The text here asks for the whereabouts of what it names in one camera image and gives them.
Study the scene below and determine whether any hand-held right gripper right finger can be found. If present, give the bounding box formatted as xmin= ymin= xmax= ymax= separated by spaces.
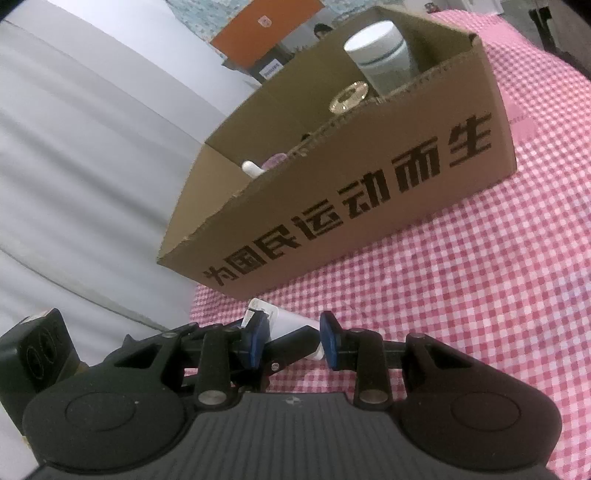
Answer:
xmin=320 ymin=311 xmax=467 ymax=409

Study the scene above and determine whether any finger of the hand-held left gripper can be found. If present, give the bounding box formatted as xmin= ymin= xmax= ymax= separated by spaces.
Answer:
xmin=264 ymin=325 xmax=320 ymax=372

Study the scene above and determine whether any dark jar with gold lid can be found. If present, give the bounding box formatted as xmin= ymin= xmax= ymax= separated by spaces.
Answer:
xmin=328 ymin=80 xmax=370 ymax=113

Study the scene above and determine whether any orange and white product box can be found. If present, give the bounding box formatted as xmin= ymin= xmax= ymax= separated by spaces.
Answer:
xmin=210 ymin=0 xmax=335 ymax=84

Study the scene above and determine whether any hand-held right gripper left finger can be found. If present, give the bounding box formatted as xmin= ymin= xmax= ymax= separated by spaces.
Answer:
xmin=108 ymin=310 xmax=272 ymax=409

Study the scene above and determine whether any white charger plug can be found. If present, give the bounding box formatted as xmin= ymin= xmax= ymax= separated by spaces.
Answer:
xmin=247 ymin=299 xmax=324 ymax=361

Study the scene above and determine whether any white plastic bottle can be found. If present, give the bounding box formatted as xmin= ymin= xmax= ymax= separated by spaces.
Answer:
xmin=343 ymin=21 xmax=421 ymax=95

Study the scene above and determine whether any brown cardboard box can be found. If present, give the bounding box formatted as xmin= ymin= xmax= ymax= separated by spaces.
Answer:
xmin=157 ymin=6 xmax=518 ymax=301

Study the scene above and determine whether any pink checkered tablecloth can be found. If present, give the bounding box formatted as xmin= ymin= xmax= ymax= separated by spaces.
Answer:
xmin=187 ymin=9 xmax=591 ymax=480

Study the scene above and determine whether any black stand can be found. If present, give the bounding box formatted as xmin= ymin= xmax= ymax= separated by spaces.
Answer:
xmin=529 ymin=0 xmax=571 ymax=51

